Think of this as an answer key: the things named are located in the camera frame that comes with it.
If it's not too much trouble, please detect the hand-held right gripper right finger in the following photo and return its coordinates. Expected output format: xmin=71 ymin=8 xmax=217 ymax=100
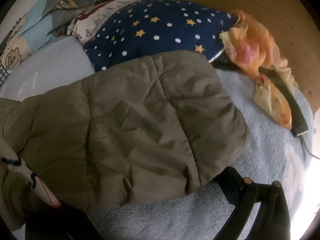
xmin=212 ymin=166 xmax=295 ymax=240

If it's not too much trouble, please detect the orange plastic bag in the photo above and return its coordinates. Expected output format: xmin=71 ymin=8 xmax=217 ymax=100
xmin=219 ymin=9 xmax=299 ymax=130

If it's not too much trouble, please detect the patchwork cartoon quilt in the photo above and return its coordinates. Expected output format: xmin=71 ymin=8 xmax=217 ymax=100
xmin=0 ymin=0 xmax=108 ymax=80

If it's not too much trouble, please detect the olive puffer jacket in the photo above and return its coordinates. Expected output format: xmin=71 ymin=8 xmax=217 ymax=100
xmin=0 ymin=50 xmax=252 ymax=232

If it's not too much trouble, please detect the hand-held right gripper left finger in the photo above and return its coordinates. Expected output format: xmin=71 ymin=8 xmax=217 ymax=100
xmin=25 ymin=203 xmax=100 ymax=240

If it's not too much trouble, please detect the black strap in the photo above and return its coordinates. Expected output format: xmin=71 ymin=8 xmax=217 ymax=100
xmin=211 ymin=51 xmax=310 ymax=138

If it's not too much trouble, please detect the light blue cloud bed sheet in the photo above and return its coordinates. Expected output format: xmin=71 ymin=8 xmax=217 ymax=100
xmin=0 ymin=36 xmax=97 ymax=99

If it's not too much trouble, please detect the pale blue fleece blanket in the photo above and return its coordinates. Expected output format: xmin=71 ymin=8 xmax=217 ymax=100
xmin=85 ymin=67 xmax=315 ymax=240

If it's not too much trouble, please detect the thin grey cable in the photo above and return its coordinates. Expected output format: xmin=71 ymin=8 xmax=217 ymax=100
xmin=301 ymin=134 xmax=320 ymax=159

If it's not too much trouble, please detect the navy star print pillow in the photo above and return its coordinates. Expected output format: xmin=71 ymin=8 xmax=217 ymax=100
xmin=66 ymin=0 xmax=240 ymax=72

